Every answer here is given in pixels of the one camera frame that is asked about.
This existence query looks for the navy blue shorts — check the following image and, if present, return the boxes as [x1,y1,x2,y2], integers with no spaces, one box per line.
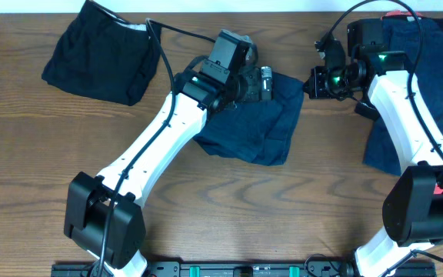
[194,72,304,166]
[363,18,443,175]

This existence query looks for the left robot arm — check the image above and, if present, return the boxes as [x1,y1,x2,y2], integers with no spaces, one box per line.
[64,29,266,276]

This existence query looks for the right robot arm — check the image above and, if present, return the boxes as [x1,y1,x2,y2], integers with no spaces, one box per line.
[303,19,443,276]

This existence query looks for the folded black shorts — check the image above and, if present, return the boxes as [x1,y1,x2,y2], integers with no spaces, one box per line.
[42,1,161,106]

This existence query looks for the red garment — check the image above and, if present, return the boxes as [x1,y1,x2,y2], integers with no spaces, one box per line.
[381,9,443,197]

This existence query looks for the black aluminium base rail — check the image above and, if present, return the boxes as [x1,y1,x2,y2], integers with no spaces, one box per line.
[50,259,437,277]

